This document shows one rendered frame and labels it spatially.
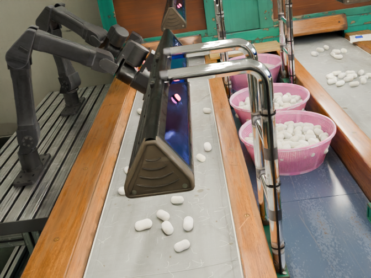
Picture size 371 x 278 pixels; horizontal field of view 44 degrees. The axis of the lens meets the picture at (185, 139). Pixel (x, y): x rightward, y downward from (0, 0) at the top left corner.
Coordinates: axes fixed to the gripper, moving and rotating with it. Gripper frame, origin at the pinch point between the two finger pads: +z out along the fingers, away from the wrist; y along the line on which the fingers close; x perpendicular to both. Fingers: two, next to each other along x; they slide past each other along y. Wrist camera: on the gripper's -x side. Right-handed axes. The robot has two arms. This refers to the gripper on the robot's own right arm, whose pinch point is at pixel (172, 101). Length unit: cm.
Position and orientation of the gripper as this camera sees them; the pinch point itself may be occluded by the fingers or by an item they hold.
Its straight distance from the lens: 147.7
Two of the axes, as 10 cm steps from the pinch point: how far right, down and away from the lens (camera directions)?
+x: -5.4, 7.7, 3.4
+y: -0.1, -4.1, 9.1
